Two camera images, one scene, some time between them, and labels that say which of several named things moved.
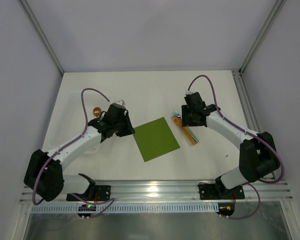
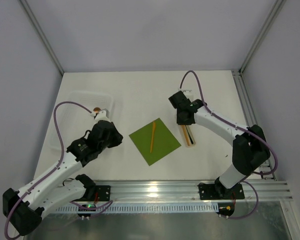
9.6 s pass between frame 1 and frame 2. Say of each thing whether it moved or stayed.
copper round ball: stayed
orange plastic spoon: moved
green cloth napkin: stayed
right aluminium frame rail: stayed
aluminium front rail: stayed
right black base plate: stayed
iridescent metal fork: moved
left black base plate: stayed
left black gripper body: moved
